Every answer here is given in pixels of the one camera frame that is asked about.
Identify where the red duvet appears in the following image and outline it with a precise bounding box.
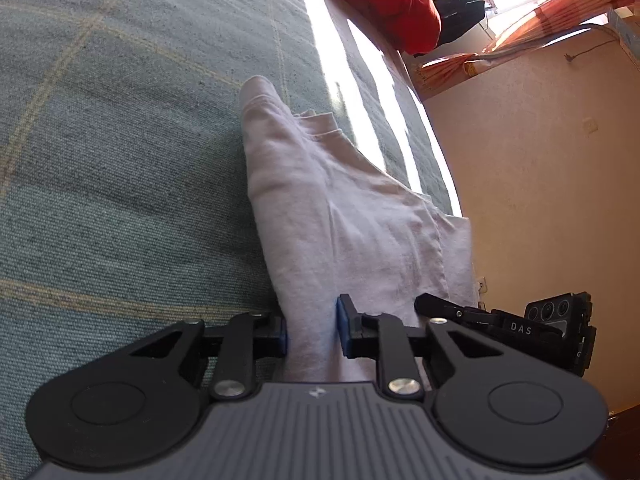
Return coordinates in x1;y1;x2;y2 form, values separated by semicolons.
295;0;443;56

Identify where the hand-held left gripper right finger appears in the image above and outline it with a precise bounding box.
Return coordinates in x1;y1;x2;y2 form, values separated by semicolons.
336;294;488;402

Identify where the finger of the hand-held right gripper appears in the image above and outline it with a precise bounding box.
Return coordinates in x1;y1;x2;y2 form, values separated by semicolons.
414;294;493;325

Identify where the light blue box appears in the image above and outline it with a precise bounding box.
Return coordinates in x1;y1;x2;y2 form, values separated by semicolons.
607;7;640;66

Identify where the orange striped curtain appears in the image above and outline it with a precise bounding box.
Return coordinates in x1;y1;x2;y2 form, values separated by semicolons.
415;0;640;101

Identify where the small black hanging jacket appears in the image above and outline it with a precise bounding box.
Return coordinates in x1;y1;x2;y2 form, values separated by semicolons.
435;0;488;53

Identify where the green plaid blanket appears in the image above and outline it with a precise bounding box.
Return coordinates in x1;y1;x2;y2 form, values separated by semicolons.
0;0;463;468

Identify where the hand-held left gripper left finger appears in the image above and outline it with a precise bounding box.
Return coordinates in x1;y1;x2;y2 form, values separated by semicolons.
129;310;291;402

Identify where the white printed t-shirt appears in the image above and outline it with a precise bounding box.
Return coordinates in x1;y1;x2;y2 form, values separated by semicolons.
239;75;476;386

